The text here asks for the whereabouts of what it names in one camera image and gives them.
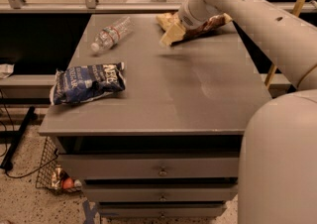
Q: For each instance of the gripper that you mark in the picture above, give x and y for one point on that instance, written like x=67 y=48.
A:
x=194 y=16

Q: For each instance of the brown chip bag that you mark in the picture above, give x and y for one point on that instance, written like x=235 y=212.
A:
x=166 y=19

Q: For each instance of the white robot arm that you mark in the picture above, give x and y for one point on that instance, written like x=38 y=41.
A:
x=277 y=182

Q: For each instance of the blue chip bag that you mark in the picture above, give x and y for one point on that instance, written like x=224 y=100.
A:
x=79 y=84

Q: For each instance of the clear plastic water bottle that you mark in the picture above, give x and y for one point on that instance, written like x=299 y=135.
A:
x=111 y=35

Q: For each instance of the grey drawer cabinet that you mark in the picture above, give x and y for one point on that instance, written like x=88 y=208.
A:
x=195 y=98

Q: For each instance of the top grey drawer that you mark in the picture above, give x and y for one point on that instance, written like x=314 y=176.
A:
x=148 y=166

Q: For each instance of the grey drawer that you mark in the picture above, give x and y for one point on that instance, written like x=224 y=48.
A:
x=160 y=192
x=148 y=166
x=160 y=211

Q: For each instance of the middle grey drawer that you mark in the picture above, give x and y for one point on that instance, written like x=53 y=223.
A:
x=160 y=192

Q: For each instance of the white cloth at left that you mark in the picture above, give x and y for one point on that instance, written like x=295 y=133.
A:
x=6 y=70

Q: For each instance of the bottom grey drawer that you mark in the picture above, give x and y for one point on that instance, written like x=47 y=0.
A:
x=160 y=211

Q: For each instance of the black floor stand bar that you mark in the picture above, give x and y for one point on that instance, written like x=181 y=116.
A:
x=13 y=138

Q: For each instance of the items in wire basket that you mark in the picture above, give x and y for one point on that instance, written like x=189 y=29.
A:
x=61 y=181

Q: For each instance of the black wire basket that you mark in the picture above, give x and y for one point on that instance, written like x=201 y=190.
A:
x=48 y=163

